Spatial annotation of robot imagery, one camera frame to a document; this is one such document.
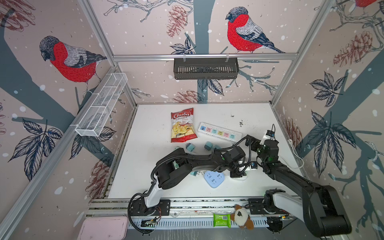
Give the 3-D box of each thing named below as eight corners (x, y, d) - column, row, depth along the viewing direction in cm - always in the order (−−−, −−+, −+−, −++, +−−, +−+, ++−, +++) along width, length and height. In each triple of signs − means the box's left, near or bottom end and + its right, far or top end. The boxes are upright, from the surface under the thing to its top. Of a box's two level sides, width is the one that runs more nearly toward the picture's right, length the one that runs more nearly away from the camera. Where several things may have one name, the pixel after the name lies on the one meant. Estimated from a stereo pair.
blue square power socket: (204, 187, 81) (204, 186, 79) (203, 171, 87) (203, 170, 85) (225, 187, 81) (225, 186, 79) (223, 171, 87) (223, 170, 85)
